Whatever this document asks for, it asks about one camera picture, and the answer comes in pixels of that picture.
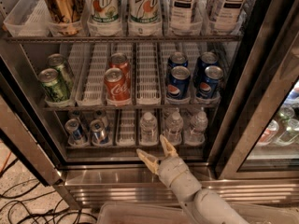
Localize left clear plastic bin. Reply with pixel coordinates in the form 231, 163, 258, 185
96, 202, 192, 224

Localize empty top shelf tray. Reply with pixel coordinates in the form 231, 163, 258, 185
4, 0, 50, 37

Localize rear left pepsi can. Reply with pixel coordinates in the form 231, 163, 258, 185
167, 51, 188, 74

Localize rear left blue silver can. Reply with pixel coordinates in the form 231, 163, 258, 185
68, 110, 89, 131

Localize red coca-cola can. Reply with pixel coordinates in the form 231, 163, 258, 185
104, 68, 130, 101
108, 52, 131, 87

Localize glass fridge door right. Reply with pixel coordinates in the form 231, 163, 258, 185
205, 0, 299, 179

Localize blue silver can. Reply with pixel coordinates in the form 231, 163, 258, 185
93, 110, 109, 129
90, 119, 108, 146
68, 110, 89, 131
65, 119, 87, 145

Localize right tea bottle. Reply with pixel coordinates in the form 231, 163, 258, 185
206, 0, 245, 34

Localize left tea bottle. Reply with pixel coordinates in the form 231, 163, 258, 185
169, 0, 199, 30

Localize left 7up bottle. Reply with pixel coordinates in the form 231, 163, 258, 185
87, 0, 120, 24

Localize rear right pepsi can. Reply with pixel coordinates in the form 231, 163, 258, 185
192, 51, 219, 87

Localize clear plastic bin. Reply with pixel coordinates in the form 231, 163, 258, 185
231, 203, 299, 224
96, 202, 192, 224

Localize gold tall can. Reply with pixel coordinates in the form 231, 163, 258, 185
45, 0, 84, 35

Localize front green soda can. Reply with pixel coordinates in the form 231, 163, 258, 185
38, 68, 70, 103

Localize tea bottle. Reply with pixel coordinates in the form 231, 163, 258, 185
169, 0, 199, 30
206, 0, 245, 34

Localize black floor cables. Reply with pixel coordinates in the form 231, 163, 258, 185
0, 157, 98, 224

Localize right 7up bottle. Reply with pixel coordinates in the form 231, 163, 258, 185
129, 0, 159, 24

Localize front left blue silver can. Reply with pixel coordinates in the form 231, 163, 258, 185
65, 119, 87, 145

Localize front right pepsi can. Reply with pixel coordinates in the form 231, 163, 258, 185
196, 65, 223, 99

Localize open fridge door left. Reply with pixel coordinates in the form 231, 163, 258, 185
0, 96, 61, 186

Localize front right blue silver can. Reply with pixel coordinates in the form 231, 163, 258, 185
90, 119, 108, 146

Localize front left pepsi can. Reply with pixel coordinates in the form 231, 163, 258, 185
166, 66, 191, 100

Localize rear green soda can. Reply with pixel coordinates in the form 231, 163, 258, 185
47, 53, 74, 91

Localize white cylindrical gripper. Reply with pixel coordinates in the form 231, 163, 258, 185
136, 134, 202, 203

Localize green soda can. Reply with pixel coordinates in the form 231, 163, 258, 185
47, 53, 74, 91
38, 68, 70, 103

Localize clear water bottle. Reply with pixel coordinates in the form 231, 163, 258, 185
140, 112, 158, 147
184, 111, 208, 146
164, 111, 183, 146

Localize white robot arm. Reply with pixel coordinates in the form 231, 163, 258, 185
136, 135, 249, 224

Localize stainless steel fridge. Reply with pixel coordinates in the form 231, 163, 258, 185
0, 0, 299, 208

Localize pepsi can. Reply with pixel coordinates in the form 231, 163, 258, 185
167, 51, 188, 74
166, 66, 191, 100
192, 51, 219, 87
196, 65, 223, 99

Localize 7up bottle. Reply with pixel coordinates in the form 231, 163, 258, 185
129, 0, 159, 24
87, 0, 120, 24

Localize orange floor cable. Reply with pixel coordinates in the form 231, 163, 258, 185
0, 150, 13, 175

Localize front red coca-cola can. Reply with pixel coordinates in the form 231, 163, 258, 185
104, 68, 130, 101

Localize rear red coca-cola can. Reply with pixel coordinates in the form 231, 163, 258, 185
108, 52, 131, 87

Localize rear right blue silver can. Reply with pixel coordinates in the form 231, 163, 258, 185
93, 110, 109, 129

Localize right clear plastic bin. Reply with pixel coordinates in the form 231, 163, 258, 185
231, 203, 299, 224

